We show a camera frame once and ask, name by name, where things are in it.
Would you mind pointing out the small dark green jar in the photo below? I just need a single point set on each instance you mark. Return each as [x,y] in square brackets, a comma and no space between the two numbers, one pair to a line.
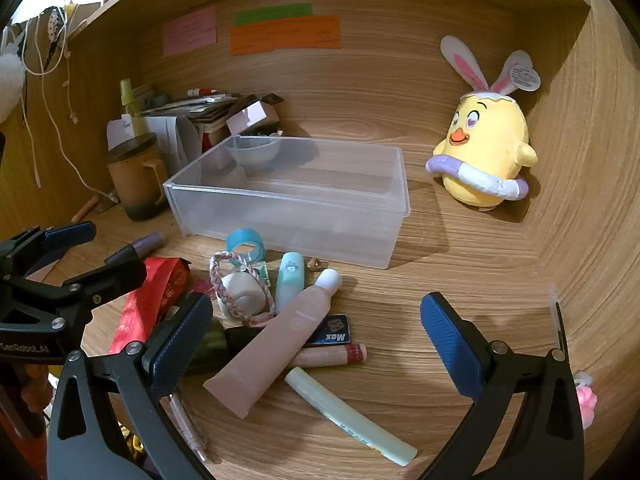
[160,100]

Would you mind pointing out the purple pen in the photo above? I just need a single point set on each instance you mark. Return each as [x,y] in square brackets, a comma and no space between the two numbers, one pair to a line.
[145,245]

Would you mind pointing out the red white marker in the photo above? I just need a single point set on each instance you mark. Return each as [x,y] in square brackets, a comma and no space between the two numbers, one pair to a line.
[202,92]

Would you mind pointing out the pink sticky note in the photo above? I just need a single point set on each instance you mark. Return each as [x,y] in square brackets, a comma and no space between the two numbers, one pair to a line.
[189,31]

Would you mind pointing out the pink wrapped trinket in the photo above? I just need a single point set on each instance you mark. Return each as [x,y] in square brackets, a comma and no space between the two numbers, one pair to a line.
[202,288]

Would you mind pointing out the small brown shell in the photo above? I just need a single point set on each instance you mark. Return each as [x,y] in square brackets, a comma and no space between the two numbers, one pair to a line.
[315,264]

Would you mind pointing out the pale green stick tube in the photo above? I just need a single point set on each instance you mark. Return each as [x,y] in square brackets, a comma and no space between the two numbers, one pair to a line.
[345,417]

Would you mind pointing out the white plush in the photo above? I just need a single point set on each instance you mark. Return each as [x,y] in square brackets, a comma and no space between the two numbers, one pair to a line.
[9,85]

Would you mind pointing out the worn white eraser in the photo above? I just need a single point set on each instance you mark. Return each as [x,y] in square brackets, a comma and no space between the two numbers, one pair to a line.
[242,294]

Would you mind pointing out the pink lip balm stick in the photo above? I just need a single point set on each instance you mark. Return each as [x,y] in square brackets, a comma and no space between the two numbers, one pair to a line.
[325,356]

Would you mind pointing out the stack of books and papers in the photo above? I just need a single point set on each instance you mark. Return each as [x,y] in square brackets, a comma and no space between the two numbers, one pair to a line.
[210,110]

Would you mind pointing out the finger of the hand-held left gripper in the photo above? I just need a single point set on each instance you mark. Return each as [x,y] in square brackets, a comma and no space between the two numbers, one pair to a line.
[70,235]
[117,276]

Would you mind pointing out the small teal patterned square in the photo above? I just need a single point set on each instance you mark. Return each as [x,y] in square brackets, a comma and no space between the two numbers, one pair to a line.
[261,272]

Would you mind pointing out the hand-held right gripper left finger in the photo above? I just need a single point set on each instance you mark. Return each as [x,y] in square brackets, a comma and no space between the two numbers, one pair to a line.
[181,344]

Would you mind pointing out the pink fluffy trinket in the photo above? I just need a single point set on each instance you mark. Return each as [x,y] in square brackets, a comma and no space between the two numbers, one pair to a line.
[586,400]

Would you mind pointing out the green sticky note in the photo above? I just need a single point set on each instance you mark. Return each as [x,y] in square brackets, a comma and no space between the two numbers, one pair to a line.
[274,13]

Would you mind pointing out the white labelled pack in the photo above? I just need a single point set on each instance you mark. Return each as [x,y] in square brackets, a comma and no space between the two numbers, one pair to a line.
[120,132]

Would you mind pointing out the black printed card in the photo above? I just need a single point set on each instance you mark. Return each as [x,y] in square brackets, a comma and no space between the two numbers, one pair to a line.
[334,334]

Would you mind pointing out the red packet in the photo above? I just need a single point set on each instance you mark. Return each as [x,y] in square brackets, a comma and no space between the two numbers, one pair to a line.
[150,295]

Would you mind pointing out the yellow chick plush toy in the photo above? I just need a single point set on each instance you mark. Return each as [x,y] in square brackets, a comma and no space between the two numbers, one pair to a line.
[485,150]

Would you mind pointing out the white folded papers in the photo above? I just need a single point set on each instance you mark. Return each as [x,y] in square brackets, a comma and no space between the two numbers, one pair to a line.
[172,140]

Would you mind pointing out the yellow-green spray bottle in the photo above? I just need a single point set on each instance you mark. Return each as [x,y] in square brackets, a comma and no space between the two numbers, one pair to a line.
[131,110]

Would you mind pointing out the small white carton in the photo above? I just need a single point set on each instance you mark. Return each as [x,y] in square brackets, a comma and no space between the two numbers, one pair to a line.
[252,116]

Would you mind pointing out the dark green bottle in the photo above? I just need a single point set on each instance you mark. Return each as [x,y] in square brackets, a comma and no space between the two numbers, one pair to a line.
[220,347]

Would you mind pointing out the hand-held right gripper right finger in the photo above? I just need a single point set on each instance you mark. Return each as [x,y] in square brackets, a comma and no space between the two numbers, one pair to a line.
[450,350]

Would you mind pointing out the brown mug with lid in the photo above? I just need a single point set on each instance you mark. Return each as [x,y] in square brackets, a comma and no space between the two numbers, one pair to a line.
[137,180]

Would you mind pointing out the white bowl with clutter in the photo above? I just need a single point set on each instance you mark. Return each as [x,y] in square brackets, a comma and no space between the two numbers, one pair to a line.
[252,152]

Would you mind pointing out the clear plastic storage box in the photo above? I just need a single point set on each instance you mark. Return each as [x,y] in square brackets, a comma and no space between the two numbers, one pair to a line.
[300,210]

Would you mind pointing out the orange sticky note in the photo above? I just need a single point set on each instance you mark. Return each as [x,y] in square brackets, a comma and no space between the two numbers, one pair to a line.
[285,36]

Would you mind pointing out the blue tape roll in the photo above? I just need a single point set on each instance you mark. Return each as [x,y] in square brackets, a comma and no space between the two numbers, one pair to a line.
[257,247]

